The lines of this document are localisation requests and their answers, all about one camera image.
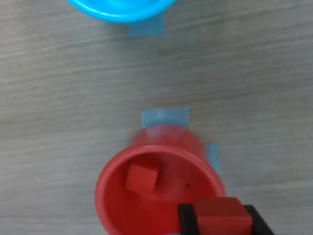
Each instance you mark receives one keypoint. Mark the red cube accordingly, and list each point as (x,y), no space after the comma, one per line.
(220,215)
(140,178)

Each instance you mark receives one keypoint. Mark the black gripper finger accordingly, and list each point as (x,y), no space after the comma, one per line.
(259,221)
(188,220)

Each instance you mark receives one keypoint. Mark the red plastic bin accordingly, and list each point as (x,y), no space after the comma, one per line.
(137,215)

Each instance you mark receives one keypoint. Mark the blue plastic bin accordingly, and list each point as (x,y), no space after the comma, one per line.
(122,12)

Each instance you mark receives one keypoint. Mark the blue tape piece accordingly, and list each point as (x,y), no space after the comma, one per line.
(149,28)
(214,156)
(163,117)

